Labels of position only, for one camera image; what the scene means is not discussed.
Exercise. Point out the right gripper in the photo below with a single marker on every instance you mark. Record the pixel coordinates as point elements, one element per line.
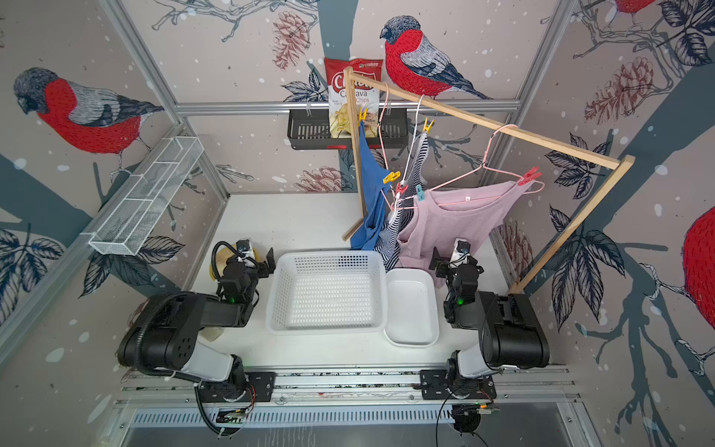
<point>458,267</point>

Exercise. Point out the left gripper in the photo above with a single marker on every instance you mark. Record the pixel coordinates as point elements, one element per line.
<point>246,268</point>

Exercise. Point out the blue tank top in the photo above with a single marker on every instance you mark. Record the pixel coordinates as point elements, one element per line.
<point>374,191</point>

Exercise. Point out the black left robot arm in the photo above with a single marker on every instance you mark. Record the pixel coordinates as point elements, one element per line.
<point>164,340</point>

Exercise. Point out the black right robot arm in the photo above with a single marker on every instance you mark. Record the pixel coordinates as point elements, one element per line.
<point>506,329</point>

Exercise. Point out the pink tank top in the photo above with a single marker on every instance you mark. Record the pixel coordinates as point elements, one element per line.
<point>445,216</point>

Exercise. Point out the striped tank top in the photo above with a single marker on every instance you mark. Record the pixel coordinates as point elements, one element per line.
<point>387,244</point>

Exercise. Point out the yellow bowl with buns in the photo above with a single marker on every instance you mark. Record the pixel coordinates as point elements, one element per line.
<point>221,258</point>

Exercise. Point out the white plastic tray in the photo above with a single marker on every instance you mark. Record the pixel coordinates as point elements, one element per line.
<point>413,317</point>

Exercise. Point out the white perforated plastic basket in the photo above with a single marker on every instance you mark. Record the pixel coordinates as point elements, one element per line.
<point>328,292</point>

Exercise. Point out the teal clothespin on pink top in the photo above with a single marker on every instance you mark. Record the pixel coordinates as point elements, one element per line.
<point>419,192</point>

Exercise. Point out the red clothespin on pink top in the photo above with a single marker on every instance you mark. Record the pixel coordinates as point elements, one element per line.
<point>530,176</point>

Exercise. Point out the yellow clothespin on striped top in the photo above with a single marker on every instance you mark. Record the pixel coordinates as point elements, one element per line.
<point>428,125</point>

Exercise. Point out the wooden clothes rack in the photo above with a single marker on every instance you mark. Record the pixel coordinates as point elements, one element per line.
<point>619,168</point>

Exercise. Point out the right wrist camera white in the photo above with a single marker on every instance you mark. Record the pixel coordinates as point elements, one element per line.
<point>462,249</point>

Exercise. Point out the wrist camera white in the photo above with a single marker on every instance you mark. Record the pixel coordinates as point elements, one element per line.
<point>246,251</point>
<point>462,249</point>

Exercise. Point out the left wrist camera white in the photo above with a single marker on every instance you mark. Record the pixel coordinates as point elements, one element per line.
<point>246,251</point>

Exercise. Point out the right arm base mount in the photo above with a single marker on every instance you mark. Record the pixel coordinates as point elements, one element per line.
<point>437,384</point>

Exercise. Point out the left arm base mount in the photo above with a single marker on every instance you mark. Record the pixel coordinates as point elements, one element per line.
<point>256,387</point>

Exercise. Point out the white wire mesh shelf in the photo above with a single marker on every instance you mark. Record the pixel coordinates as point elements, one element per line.
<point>133,220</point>

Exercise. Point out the black wall basket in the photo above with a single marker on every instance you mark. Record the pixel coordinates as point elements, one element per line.
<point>311,131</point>

